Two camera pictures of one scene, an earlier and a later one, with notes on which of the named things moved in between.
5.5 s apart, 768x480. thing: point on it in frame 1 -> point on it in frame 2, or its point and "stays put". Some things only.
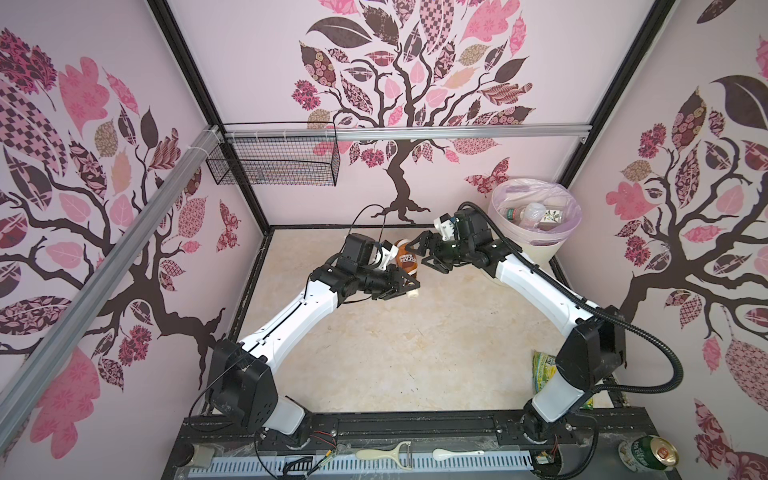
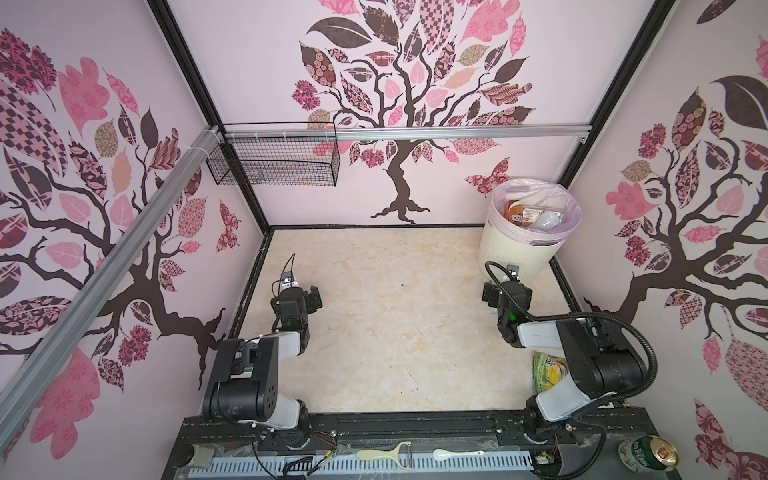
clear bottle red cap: [531, 215] -> [548, 220]
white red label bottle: [512, 214] -> [531, 215]
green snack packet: [544, 370] stays put
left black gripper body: [382, 284] -> [312, 301]
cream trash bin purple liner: [537, 215] stays put
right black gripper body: [444, 254] -> [492, 291]
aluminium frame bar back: [407, 133] stays put
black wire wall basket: [280, 154] stays put
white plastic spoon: [440, 454] stays put
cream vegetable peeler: [394, 454] stays put
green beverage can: [649, 453] stays put
